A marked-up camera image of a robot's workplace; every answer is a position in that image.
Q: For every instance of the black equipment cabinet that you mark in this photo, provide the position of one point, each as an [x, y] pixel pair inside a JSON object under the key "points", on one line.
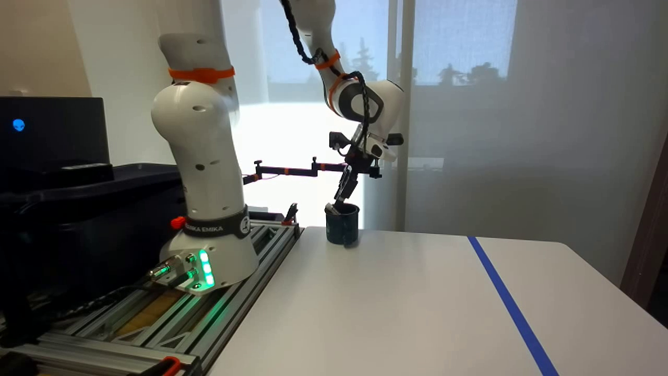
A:
{"points": [[85, 231]]}

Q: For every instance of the red round knob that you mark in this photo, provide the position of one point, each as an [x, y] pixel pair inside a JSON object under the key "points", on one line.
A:
{"points": [[179, 224]]}

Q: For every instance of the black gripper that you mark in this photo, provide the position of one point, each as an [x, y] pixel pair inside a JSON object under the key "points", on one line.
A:
{"points": [[367, 161]]}

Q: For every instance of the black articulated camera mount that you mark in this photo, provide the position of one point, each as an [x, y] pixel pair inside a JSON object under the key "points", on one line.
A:
{"points": [[293, 170]]}

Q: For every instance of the translucent window blind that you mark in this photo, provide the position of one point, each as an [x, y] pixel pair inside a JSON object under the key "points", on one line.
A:
{"points": [[556, 127]]}

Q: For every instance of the aluminium rail mounting frame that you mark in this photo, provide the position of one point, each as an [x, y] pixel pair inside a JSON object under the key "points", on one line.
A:
{"points": [[209, 314]]}

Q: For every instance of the black computer monitor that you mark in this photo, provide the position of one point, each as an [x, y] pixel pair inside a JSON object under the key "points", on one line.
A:
{"points": [[52, 136]]}

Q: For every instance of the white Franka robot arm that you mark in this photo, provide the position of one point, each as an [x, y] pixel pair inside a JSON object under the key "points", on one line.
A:
{"points": [[202, 153]]}

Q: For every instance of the long blue tape strip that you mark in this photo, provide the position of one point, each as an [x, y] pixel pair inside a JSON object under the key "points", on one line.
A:
{"points": [[512, 303]]}

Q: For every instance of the dark ceramic mug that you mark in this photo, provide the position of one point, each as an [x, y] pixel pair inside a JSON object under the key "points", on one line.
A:
{"points": [[344, 226]]}

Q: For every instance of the red frame clamp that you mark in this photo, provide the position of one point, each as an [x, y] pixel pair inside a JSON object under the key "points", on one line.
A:
{"points": [[172, 367]]}

